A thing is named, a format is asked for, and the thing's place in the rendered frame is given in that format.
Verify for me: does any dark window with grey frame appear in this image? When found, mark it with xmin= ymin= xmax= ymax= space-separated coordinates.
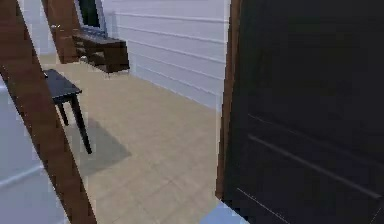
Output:
xmin=73 ymin=0 xmax=108 ymax=37

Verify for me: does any dark brown wooden desk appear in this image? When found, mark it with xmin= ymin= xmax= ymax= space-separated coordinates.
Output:
xmin=72 ymin=29 xmax=131 ymax=74

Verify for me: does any brown wooden door frame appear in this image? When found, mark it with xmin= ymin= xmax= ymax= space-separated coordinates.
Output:
xmin=0 ymin=0 xmax=242 ymax=224

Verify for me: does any brown wooden room door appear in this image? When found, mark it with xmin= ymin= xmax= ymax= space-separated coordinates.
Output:
xmin=41 ymin=0 xmax=82 ymax=65

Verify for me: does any black side table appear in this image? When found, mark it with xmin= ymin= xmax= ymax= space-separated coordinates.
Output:
xmin=42 ymin=68 xmax=93 ymax=155

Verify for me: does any black room door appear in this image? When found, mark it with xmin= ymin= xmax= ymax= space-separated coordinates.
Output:
xmin=222 ymin=0 xmax=384 ymax=224

